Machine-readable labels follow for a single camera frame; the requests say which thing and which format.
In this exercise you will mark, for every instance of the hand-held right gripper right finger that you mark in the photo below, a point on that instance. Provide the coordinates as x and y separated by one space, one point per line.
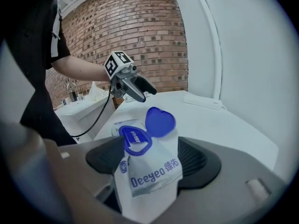
222 190

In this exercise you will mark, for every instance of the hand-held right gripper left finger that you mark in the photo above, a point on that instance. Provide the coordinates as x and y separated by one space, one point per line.
93 171

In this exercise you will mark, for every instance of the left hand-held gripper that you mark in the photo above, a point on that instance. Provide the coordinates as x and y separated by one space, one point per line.
112 66

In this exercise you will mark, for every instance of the blue label wet wipes pack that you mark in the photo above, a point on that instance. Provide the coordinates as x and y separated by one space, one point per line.
151 167

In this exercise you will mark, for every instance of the person's left forearm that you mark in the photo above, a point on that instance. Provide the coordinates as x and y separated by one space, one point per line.
81 69

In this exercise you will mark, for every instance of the white plastic bag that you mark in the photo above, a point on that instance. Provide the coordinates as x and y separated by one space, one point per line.
96 91

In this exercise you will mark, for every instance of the white power strip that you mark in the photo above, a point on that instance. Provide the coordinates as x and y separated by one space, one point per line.
202 101

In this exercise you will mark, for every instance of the white vanity sink cabinet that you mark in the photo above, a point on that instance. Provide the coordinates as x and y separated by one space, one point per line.
77 111

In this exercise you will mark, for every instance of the black soap dispenser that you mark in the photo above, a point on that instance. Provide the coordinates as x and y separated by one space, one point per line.
73 96

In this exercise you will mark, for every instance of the chrome sink faucet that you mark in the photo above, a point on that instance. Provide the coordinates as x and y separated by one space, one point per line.
71 86

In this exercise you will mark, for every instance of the blue cup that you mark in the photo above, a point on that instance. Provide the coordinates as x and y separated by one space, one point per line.
63 101

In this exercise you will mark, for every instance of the person's black-clothed torso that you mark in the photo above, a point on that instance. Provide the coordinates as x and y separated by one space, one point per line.
35 66

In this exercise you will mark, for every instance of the white wall pipe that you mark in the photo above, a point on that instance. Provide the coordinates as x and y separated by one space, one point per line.
216 55

